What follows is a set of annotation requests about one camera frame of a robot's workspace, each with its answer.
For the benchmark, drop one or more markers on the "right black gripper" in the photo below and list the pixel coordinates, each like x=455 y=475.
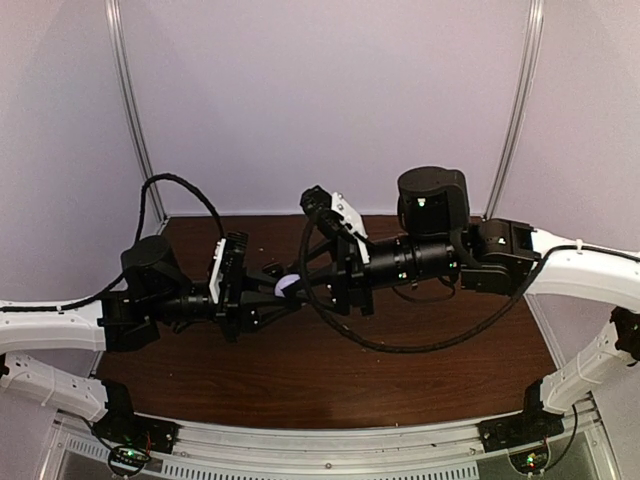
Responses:
x=345 y=279

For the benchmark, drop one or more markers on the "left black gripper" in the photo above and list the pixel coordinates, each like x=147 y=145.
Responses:
x=247 y=312

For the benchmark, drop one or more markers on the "lavender charging case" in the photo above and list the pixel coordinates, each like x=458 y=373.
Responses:
x=284 y=282

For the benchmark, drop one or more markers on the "black glossy charging case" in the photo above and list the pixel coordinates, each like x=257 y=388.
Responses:
x=273 y=269

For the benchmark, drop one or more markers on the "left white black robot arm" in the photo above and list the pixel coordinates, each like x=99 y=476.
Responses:
x=157 y=292

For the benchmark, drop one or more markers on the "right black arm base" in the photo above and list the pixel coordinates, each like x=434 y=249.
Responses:
x=532 y=424

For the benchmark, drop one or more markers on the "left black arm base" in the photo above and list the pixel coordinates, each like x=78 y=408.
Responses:
x=120 y=424

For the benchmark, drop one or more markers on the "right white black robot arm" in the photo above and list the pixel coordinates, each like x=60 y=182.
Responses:
x=495 y=256

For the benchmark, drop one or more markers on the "left small circuit board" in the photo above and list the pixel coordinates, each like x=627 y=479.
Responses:
x=126 y=460

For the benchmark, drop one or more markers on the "small circuit board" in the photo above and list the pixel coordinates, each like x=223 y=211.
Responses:
x=530 y=461
x=126 y=460

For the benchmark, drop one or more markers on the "right small circuit board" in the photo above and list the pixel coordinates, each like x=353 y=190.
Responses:
x=530 y=461

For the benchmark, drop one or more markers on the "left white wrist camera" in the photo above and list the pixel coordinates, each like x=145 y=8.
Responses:
x=226 y=272

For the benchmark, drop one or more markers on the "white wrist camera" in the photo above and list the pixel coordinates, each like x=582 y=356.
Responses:
x=226 y=272
x=336 y=218

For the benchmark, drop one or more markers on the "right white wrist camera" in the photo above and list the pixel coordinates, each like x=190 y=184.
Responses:
x=336 y=218

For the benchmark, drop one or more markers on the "right aluminium frame post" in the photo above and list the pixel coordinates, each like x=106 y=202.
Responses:
x=529 y=60

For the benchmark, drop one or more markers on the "aluminium frame post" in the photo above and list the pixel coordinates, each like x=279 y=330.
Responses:
x=529 y=60
x=116 y=31

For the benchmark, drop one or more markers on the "front aluminium rail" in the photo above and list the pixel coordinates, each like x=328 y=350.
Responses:
x=451 y=450

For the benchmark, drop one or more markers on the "left aluminium frame post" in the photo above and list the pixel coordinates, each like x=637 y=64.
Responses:
x=116 y=31

